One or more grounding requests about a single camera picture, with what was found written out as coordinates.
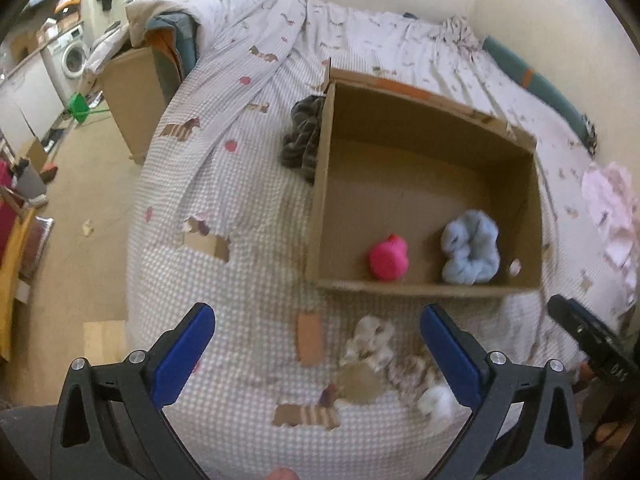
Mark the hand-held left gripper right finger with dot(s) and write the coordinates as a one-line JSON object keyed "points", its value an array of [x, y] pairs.
{"points": [[450, 360]]}

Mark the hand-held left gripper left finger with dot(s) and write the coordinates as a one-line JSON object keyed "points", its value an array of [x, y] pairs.
{"points": [[184, 357]]}

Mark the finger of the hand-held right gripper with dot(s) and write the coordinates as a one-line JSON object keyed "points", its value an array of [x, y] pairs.
{"points": [[575, 322]]}

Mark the cardboard box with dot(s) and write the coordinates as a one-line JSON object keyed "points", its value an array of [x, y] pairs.
{"points": [[410, 180]]}

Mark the beige patterned soft cloth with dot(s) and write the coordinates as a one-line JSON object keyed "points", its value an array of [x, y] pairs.
{"points": [[412, 375]]}

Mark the person's right hand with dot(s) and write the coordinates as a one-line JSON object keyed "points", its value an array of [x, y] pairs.
{"points": [[586, 372]]}

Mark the person's left hand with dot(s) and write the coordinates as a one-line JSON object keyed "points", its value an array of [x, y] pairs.
{"points": [[283, 474]]}

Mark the light blue fluffy cloth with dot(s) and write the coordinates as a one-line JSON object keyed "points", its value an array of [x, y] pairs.
{"points": [[470, 245]]}

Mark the pink patterned cloth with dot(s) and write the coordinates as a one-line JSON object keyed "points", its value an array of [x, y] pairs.
{"points": [[612, 210]]}

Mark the yellow wooden chair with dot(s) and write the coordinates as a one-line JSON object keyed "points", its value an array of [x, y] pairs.
{"points": [[12, 285]]}

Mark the grey bin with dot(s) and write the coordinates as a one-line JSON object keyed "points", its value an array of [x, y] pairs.
{"points": [[31, 182]]}

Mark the teal pillow with orange stripe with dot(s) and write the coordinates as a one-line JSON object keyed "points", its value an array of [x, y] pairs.
{"points": [[530, 77]]}

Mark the dark grey knitted cloth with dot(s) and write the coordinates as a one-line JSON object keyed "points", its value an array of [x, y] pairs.
{"points": [[300, 135]]}

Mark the wooden bed board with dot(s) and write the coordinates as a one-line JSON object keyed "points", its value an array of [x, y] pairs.
{"points": [[132, 100]]}

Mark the white cabinet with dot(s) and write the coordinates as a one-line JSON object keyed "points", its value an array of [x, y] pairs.
{"points": [[30, 100]]}

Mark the white washing machine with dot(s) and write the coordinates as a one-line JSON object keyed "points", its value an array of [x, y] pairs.
{"points": [[72, 57]]}

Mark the teal and orange bedding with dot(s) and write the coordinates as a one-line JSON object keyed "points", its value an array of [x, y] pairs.
{"points": [[172, 35]]}

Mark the white printed duvet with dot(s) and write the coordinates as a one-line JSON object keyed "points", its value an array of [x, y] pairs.
{"points": [[235, 20]]}

